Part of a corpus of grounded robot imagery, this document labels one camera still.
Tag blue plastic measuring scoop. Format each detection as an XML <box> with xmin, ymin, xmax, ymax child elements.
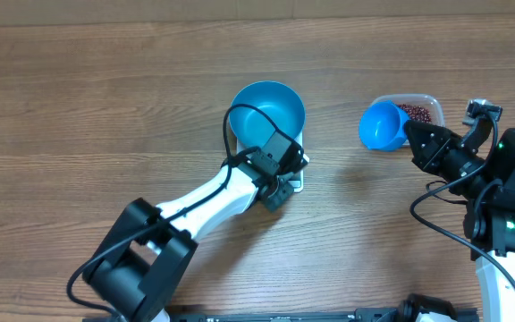
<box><xmin>359</xmin><ymin>101</ymin><xmax>409</xmax><ymax>151</ymax></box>

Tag red adzuki beans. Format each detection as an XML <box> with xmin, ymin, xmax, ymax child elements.
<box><xmin>398</xmin><ymin>104</ymin><xmax>432</xmax><ymax>123</ymax></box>

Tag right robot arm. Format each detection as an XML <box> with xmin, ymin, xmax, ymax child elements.
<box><xmin>404</xmin><ymin>117</ymin><xmax>515</xmax><ymax>321</ymax></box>

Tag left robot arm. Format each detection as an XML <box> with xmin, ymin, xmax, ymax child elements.
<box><xmin>66</xmin><ymin>145</ymin><xmax>308</xmax><ymax>321</ymax></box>

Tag clear plastic food container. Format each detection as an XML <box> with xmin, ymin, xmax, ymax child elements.
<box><xmin>370</xmin><ymin>94</ymin><xmax>445</xmax><ymax>148</ymax></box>

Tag teal blue bowl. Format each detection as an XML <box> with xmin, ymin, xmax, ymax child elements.
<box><xmin>228</xmin><ymin>80</ymin><xmax>307</xmax><ymax>148</ymax></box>

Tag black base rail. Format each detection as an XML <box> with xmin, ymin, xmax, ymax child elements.
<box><xmin>153</xmin><ymin>293</ymin><xmax>480</xmax><ymax>322</ymax></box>

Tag white digital kitchen scale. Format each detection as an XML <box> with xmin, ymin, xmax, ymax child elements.
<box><xmin>235</xmin><ymin>131</ymin><xmax>306</xmax><ymax>194</ymax></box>

